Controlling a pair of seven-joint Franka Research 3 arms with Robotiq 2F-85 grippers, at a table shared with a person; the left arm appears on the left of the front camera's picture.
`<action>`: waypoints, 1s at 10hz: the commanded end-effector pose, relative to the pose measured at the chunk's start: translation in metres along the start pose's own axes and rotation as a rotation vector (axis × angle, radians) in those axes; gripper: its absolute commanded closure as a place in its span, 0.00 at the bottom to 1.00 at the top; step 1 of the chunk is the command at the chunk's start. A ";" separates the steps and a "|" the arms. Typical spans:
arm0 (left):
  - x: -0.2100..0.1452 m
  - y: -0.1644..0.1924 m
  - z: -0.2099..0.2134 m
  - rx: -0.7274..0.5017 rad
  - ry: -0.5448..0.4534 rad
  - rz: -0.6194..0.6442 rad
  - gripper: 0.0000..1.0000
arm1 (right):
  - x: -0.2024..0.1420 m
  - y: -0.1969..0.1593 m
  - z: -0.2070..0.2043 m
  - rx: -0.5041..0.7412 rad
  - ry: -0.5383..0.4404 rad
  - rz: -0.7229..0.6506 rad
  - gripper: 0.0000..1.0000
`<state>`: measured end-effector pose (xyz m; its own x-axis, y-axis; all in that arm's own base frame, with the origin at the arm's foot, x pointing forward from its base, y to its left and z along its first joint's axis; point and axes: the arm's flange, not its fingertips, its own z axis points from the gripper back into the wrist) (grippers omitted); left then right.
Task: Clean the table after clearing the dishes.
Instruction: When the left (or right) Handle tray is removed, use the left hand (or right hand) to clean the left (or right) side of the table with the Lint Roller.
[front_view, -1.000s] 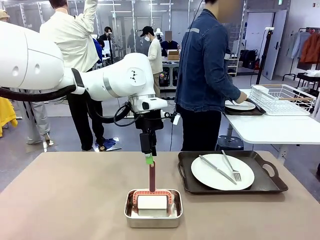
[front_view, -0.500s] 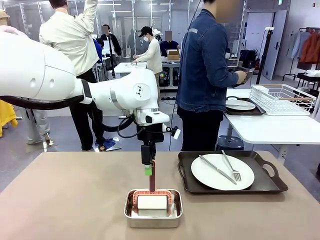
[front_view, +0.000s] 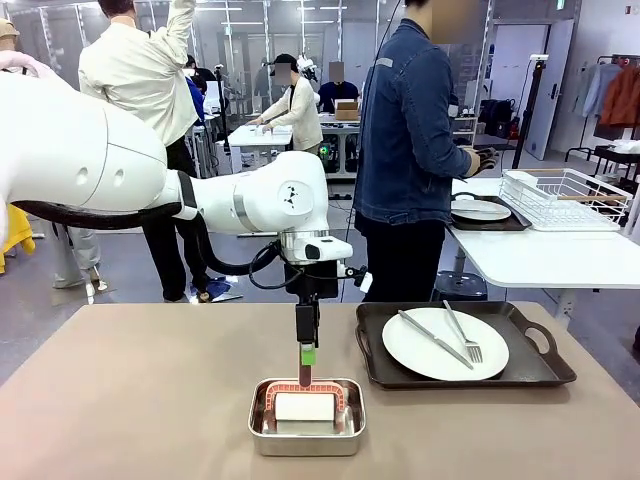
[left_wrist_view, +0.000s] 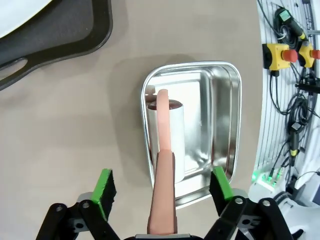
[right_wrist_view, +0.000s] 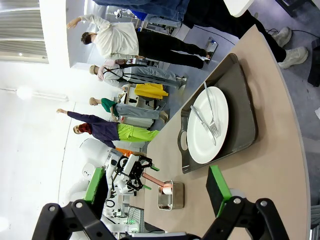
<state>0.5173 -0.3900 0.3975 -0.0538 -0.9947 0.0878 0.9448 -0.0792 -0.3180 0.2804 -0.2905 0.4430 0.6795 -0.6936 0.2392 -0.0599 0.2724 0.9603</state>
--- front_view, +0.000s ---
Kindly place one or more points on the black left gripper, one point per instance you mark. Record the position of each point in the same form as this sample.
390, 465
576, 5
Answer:
312, 280

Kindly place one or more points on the coral lint roller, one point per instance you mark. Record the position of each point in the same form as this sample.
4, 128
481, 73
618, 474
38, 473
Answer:
305, 407

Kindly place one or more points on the white dinner plate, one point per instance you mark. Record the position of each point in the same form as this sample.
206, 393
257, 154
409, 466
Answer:
425, 360
480, 206

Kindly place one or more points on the silver table knife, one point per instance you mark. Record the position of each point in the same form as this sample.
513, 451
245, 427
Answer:
435, 340

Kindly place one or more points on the silver fork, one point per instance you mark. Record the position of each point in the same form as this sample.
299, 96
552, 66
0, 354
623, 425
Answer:
472, 350

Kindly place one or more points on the dark brown serving tray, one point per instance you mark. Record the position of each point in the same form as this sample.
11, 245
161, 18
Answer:
530, 370
517, 223

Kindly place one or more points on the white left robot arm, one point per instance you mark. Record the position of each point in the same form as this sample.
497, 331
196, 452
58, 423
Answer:
100, 150

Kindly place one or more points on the person's right forearm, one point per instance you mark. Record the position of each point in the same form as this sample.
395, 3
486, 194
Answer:
457, 162

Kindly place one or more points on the person's gloved right hand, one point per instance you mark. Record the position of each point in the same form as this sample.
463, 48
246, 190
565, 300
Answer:
484, 161

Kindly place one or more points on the steel rectangular tray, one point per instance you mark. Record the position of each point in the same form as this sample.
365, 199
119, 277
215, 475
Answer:
305, 445

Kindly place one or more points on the white background desk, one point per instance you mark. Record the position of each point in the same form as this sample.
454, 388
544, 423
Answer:
250, 137

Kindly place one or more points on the person in cream cardigan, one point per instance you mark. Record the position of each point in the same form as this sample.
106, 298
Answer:
300, 110

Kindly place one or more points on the cardboard box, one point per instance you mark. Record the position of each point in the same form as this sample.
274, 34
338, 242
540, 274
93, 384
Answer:
346, 110

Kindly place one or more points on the person in denim jacket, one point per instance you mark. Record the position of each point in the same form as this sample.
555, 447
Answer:
405, 125

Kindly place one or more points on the black tripod pole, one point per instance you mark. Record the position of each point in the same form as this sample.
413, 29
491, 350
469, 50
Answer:
222, 110

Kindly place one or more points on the person in navy top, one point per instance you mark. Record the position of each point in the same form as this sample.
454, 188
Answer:
337, 92

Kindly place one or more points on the white side table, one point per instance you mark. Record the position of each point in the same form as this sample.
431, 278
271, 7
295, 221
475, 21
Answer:
550, 255

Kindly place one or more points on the small white background robot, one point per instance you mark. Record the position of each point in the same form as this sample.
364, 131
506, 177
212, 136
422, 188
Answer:
306, 65

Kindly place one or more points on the yellow garment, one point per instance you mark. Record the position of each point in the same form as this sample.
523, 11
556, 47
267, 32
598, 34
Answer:
17, 240

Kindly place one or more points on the mannequin in cream shirt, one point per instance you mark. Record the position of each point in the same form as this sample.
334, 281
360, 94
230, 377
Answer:
135, 75

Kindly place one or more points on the white door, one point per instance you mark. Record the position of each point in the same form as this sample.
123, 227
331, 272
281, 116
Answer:
555, 90

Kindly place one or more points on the light blue shirt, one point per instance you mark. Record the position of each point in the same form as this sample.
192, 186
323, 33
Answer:
592, 90

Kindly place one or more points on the orange jacket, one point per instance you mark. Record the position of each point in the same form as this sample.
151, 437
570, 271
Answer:
622, 97

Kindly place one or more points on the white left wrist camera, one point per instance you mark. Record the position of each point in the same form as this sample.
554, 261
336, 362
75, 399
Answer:
325, 249

